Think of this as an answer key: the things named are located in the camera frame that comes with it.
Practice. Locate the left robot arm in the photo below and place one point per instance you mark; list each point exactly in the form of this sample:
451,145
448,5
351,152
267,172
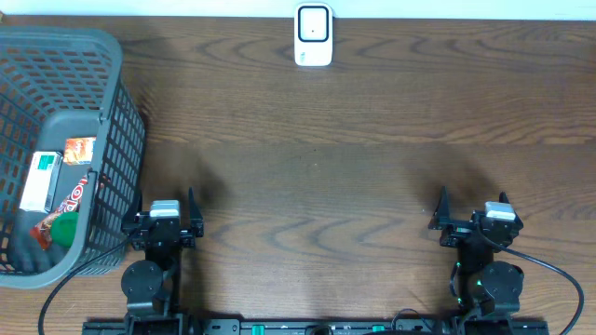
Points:
153,285

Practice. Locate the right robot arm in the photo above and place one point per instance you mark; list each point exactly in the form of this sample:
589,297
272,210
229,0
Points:
487,291

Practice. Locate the small orange snack box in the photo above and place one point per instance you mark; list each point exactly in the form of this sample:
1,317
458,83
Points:
79,151

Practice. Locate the red chocolate bar wrapper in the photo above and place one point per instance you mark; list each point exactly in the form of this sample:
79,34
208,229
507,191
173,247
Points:
41,231

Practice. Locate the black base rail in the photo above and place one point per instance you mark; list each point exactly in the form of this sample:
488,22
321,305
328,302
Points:
263,327

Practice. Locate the green-lidded jar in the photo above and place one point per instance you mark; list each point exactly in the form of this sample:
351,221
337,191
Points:
63,229

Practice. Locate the white green-labelled box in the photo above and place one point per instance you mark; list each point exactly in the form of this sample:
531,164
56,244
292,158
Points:
41,182

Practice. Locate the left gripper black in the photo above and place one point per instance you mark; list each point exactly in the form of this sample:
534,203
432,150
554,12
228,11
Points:
131,221

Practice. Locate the white barcode scanner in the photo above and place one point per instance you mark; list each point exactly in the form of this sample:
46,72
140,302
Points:
313,35

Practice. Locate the grey plastic basket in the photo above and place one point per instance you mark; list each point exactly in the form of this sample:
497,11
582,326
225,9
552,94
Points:
58,84

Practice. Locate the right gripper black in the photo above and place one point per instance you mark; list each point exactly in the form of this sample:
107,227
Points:
459,229

